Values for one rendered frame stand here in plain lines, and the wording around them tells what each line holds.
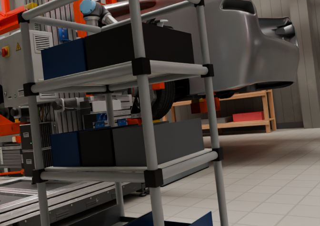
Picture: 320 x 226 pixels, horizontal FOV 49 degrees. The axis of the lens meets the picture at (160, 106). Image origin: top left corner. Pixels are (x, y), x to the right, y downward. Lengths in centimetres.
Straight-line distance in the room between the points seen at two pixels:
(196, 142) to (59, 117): 150
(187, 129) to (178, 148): 8
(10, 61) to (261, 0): 590
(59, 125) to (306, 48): 528
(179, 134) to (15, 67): 164
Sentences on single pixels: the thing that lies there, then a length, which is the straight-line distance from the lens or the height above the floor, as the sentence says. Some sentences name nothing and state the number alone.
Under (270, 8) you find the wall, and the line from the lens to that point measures 756.
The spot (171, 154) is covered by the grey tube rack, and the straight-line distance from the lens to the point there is 105.
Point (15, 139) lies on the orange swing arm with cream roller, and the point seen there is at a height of 47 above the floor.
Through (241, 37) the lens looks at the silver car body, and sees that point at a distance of 326.
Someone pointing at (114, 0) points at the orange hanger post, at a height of 286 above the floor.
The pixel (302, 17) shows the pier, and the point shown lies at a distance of 705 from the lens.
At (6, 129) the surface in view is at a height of 60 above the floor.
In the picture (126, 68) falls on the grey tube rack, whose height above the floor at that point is 74.
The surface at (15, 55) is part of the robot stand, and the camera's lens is 253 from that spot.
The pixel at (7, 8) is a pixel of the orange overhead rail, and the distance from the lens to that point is 1006.
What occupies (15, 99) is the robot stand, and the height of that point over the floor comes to 80.
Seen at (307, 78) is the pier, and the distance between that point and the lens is 692.
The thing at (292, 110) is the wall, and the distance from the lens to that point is 730.
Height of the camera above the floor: 62
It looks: 1 degrees up
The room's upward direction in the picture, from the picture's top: 6 degrees counter-clockwise
